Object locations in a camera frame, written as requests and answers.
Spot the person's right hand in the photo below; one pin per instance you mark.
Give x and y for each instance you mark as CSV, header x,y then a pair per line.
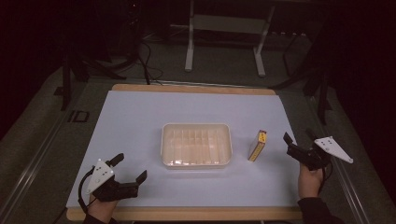
x,y
309,183

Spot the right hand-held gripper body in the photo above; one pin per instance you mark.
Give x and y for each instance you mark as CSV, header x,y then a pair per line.
x,y
311,157

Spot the black tripod stand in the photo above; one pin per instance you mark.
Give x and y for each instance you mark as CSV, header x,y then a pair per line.
x,y
317,87
70,77

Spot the white plastic tray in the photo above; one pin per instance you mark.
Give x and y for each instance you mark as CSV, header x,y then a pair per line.
x,y
196,145

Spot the white metal stand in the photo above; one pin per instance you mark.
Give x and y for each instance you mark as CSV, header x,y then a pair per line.
x,y
227,25

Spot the white table mat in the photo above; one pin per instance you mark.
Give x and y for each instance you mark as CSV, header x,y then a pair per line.
x,y
186,105

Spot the person's left hand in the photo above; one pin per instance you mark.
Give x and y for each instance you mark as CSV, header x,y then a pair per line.
x,y
101,210

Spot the yellow small box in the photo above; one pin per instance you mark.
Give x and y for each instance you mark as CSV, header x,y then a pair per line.
x,y
257,146

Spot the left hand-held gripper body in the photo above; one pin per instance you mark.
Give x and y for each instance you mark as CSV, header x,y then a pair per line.
x,y
100,176

